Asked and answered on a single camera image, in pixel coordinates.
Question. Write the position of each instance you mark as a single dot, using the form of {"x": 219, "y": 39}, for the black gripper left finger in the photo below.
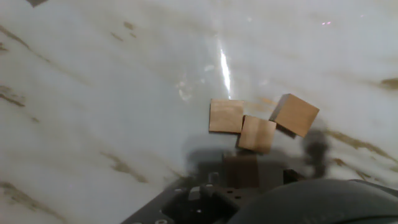
{"x": 210, "y": 175}

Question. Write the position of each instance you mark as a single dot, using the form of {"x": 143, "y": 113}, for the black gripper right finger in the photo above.
{"x": 270, "y": 174}

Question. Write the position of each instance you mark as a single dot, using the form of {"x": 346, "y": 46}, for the medium wooden cube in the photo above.
{"x": 240, "y": 171}
{"x": 295, "y": 115}
{"x": 257, "y": 134}
{"x": 226, "y": 115}

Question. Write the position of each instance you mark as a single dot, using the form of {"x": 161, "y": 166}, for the white marble pattern mat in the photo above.
{"x": 93, "y": 93}

